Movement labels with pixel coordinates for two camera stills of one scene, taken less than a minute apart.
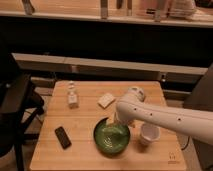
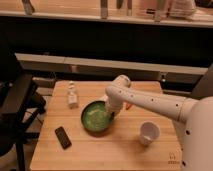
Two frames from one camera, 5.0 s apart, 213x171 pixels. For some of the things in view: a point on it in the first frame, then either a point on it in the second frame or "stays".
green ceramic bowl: (110, 139) -> (97, 116)
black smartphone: (62, 137) stays
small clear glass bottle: (72, 96) stays
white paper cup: (150, 133) stays
